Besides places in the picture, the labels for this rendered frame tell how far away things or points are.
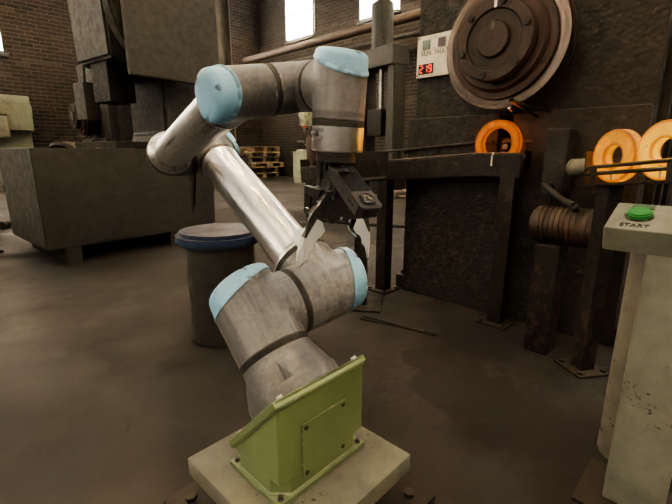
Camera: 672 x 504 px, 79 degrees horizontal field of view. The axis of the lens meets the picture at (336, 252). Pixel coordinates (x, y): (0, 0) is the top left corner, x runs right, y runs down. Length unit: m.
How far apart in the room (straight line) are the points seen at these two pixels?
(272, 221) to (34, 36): 10.35
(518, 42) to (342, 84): 1.11
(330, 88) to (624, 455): 0.91
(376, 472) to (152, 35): 3.35
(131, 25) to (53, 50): 7.65
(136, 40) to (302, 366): 3.12
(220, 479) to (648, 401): 0.82
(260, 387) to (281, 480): 0.16
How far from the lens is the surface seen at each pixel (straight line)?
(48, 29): 11.28
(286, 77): 0.78
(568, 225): 1.55
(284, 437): 0.76
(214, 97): 0.73
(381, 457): 0.93
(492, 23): 1.77
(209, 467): 0.93
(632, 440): 1.06
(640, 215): 0.94
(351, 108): 0.70
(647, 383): 1.00
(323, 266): 0.89
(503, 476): 1.13
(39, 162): 3.09
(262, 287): 0.83
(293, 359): 0.77
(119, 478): 1.17
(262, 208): 1.05
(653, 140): 1.41
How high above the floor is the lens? 0.72
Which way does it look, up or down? 14 degrees down
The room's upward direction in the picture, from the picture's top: straight up
